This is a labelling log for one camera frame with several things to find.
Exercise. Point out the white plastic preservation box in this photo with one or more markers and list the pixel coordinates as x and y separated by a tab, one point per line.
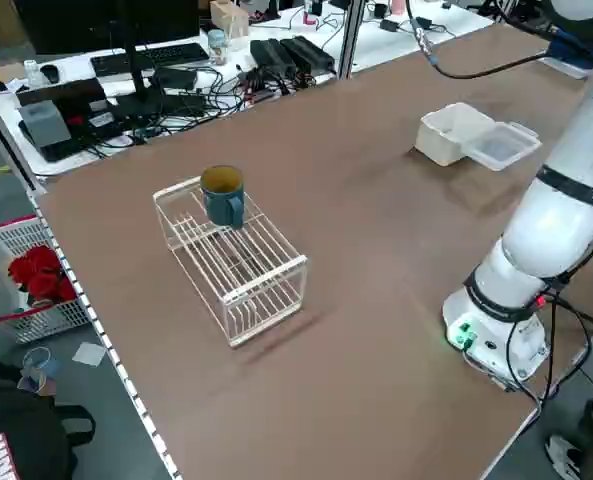
438	142

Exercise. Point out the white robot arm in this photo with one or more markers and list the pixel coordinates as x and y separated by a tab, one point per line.
551	225

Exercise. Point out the small cardboard box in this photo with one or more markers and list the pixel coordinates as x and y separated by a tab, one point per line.
226	15

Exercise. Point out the grey plastic box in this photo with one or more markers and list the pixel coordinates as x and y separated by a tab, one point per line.
43	122

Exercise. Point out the teal mug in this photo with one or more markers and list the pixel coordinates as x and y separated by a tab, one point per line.
221	210

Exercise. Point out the black power brick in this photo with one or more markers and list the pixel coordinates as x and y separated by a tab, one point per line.
308	52
271	55

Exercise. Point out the clear jar with print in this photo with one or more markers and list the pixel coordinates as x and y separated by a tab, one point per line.
217	47

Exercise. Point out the bottle with pink label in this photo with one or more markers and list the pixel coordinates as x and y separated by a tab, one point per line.
310	12

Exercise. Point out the black keyboard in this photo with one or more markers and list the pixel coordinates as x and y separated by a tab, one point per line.
151	56

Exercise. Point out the black power adapter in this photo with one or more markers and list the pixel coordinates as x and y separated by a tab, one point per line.
421	22
390	25

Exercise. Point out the white paper square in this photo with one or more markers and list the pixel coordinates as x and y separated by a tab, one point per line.
88	354

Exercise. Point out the pink cup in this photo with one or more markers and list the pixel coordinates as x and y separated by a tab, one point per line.
398	6

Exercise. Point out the red artificial roses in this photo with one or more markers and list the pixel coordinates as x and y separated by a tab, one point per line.
38	275

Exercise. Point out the black rectangular case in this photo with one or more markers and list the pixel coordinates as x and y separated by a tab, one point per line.
61	92

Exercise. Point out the clear drinking glass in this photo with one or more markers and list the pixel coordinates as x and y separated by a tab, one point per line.
38	367

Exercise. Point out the black computer monitor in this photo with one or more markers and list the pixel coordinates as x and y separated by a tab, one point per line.
101	25

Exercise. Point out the red and white shopping basket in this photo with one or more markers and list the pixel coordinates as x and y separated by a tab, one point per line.
1	250

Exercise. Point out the black computer mouse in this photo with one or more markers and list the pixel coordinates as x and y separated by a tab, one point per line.
51	73

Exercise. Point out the clear plastic bottle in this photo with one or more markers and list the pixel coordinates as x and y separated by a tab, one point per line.
33	72

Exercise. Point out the blue pad on white base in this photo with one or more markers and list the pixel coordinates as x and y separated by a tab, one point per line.
576	55

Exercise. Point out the black backpack with red print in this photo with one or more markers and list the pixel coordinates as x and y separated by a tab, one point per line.
16	430

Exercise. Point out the person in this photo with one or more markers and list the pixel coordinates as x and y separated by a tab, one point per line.
563	455

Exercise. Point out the aluminium frame post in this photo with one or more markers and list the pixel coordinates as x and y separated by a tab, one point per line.
351	35
6	145

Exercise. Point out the aluminium table edge rail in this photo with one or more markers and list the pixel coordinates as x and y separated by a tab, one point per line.
101	340

